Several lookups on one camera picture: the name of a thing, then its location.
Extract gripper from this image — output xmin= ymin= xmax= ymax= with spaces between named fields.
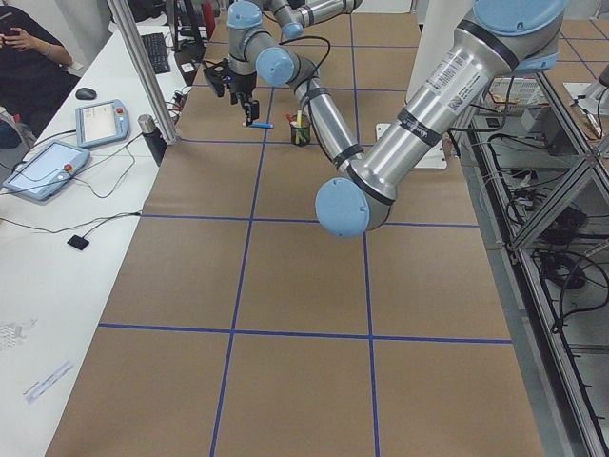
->
xmin=228 ymin=71 xmax=260 ymax=125

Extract blue highlighter pen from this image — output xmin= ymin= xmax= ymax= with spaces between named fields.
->
xmin=244 ymin=123 xmax=274 ymax=129

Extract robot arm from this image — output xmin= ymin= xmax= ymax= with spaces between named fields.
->
xmin=315 ymin=1 xmax=567 ymax=238
xmin=226 ymin=1 xmax=363 ymax=173

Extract black mesh pen cup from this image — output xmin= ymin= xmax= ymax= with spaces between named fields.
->
xmin=289 ymin=115 xmax=311 ymax=147

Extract dark metal water bottle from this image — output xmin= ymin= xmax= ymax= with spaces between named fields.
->
xmin=137 ymin=114 xmax=167 ymax=167

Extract black keyboard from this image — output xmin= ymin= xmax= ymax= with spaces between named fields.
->
xmin=141 ymin=32 xmax=170 ymax=74

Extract far teach pendant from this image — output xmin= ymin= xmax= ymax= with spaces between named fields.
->
xmin=75 ymin=99 xmax=130 ymax=149

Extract teach pendant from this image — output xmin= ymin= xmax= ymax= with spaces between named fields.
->
xmin=75 ymin=99 xmax=130 ymax=149
xmin=2 ymin=141 xmax=90 ymax=202

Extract black computer mouse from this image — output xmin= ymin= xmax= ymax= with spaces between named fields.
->
xmin=75 ymin=88 xmax=97 ymax=101

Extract near teach pendant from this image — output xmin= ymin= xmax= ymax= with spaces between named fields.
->
xmin=2 ymin=141 xmax=90 ymax=202

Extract seated person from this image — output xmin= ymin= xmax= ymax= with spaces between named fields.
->
xmin=1 ymin=6 xmax=79 ymax=137

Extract small black square pad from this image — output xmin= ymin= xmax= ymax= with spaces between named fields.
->
xmin=67 ymin=234 xmax=89 ymax=250

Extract white side table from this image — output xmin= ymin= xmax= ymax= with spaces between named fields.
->
xmin=0 ymin=26 xmax=191 ymax=457

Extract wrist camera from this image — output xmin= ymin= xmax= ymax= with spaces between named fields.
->
xmin=203 ymin=58 xmax=231 ymax=98

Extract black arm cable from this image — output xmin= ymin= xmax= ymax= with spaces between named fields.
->
xmin=278 ymin=35 xmax=332 ymax=96

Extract aluminium frame post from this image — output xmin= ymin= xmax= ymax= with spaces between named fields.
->
xmin=107 ymin=0 xmax=178 ymax=145

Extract white pedestal base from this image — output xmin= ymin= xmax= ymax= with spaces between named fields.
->
xmin=363 ymin=1 xmax=489 ymax=176

